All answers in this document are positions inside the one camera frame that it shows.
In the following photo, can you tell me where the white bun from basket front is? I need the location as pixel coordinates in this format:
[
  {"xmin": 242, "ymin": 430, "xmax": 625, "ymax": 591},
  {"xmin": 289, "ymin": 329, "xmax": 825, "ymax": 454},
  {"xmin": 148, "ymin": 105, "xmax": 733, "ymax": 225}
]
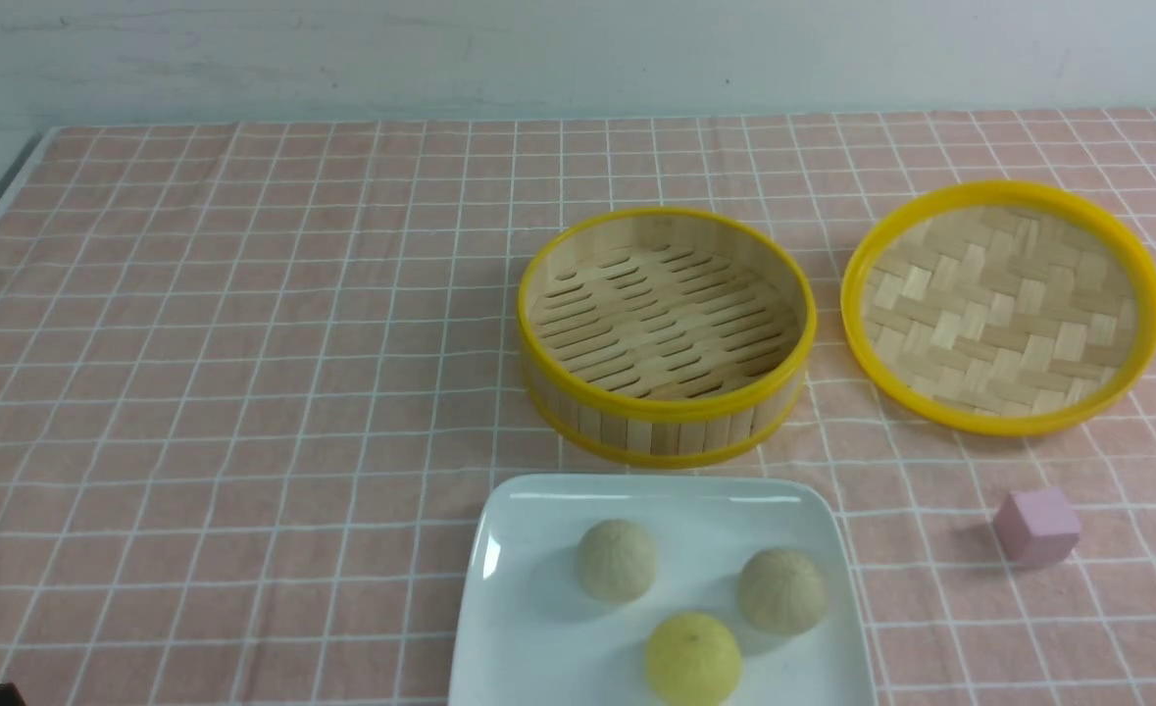
[{"xmin": 575, "ymin": 519, "xmax": 658, "ymax": 605}]

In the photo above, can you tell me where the white bun from basket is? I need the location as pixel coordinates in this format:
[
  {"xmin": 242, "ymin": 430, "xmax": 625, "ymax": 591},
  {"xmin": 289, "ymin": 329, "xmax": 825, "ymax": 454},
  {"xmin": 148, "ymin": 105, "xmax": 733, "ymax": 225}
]
[
  {"xmin": 575, "ymin": 519, "xmax": 658, "ymax": 605},
  {"xmin": 738, "ymin": 548, "xmax": 829, "ymax": 638}
]

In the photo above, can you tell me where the yellow steamed bun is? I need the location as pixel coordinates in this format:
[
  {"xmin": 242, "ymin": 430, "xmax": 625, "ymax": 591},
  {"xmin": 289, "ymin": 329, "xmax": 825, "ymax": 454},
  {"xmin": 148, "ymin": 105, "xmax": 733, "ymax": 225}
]
[{"xmin": 644, "ymin": 611, "xmax": 743, "ymax": 705}]

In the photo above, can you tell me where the white square plate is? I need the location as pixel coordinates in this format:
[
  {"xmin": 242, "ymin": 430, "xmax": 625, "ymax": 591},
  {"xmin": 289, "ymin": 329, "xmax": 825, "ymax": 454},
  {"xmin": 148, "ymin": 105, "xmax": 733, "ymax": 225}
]
[{"xmin": 449, "ymin": 474, "xmax": 879, "ymax": 705}]

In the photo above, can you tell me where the yellow-rimmed bamboo steamer basket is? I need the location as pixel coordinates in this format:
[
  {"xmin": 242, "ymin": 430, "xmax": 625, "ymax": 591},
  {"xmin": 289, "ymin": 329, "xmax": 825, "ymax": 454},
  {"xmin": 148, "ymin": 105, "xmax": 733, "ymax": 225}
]
[{"xmin": 516, "ymin": 207, "xmax": 817, "ymax": 469}]

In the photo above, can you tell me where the pink checkered tablecloth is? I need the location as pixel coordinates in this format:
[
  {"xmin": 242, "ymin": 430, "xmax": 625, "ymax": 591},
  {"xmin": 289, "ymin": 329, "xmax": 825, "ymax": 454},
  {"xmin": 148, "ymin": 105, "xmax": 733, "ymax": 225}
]
[{"xmin": 0, "ymin": 109, "xmax": 1156, "ymax": 705}]

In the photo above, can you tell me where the yellow-rimmed woven steamer lid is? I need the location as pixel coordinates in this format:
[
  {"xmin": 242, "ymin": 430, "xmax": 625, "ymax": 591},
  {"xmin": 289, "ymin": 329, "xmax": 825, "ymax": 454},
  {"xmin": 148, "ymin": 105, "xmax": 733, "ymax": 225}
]
[{"xmin": 840, "ymin": 180, "xmax": 1156, "ymax": 437}]

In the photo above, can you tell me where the pink cube block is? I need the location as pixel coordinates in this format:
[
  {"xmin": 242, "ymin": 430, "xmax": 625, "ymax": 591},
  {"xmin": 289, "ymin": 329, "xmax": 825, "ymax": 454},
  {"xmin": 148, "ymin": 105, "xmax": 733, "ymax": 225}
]
[{"xmin": 991, "ymin": 486, "xmax": 1082, "ymax": 567}]

